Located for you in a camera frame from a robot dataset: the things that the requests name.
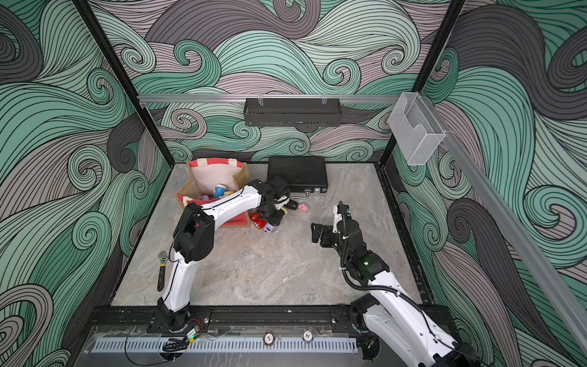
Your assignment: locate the red flashlight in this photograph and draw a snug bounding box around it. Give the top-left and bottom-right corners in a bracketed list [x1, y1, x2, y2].
[250, 213, 268, 230]

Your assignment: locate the red jute tote bag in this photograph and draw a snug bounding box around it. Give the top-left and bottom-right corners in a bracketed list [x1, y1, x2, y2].
[176, 158, 249, 209]

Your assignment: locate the small blue object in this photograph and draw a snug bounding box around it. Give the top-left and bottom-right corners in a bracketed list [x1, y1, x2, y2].
[213, 183, 227, 199]

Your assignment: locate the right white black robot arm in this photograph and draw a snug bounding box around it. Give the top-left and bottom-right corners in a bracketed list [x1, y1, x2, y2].
[311, 214, 481, 366]

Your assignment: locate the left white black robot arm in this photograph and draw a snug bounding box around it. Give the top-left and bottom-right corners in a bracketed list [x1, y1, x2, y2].
[156, 176, 290, 333]

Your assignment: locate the black microphone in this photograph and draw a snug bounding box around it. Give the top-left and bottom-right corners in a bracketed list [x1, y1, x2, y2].
[284, 200, 300, 210]

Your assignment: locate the black hard case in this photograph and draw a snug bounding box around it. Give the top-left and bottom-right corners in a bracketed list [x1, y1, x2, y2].
[267, 156, 329, 193]

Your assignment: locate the black tool on table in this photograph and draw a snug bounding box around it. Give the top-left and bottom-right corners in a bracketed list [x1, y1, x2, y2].
[157, 251, 169, 291]

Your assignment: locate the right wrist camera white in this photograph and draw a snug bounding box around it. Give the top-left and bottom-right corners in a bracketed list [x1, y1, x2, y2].
[333, 201, 350, 233]

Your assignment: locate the black wall shelf tray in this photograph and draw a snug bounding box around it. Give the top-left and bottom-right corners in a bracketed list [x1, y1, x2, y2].
[243, 97, 342, 127]

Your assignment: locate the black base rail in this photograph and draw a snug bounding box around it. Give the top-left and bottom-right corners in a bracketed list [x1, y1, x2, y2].
[89, 304, 367, 334]

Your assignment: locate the clear plastic wall bin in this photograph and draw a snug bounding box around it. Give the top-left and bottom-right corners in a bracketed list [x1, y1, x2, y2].
[388, 93, 446, 166]

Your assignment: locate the white slotted cable duct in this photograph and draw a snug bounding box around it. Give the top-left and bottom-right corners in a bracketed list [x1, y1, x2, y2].
[90, 337, 359, 354]

